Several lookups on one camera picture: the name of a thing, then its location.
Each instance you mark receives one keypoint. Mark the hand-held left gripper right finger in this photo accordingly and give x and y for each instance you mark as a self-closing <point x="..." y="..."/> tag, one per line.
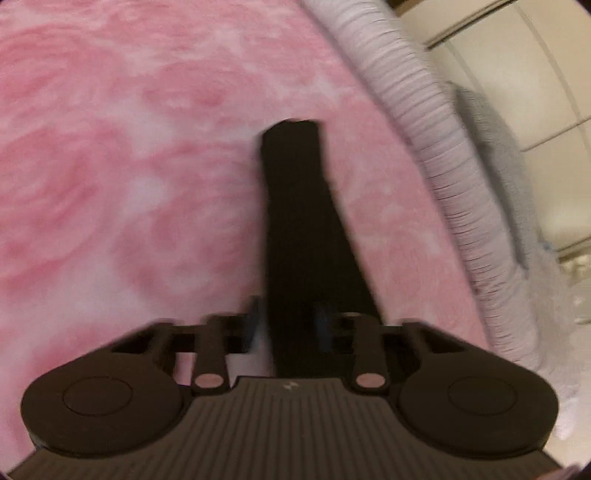
<point x="323" y="327"/>

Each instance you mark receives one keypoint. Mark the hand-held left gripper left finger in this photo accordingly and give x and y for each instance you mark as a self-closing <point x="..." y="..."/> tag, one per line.
<point x="253" y="325"/>

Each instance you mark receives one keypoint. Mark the pink floral blanket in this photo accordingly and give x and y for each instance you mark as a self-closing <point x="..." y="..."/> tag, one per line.
<point x="115" y="161"/>

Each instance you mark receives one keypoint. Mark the black garment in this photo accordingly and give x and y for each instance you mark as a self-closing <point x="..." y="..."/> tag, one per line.
<point x="300" y="230"/>

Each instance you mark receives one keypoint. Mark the lilac ribbed quilt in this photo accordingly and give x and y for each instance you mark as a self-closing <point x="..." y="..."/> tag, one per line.
<point x="429" y="115"/>

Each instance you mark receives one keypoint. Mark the grey white fleece cloth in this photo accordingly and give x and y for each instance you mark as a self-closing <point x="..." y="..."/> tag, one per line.
<point x="549" y="295"/>

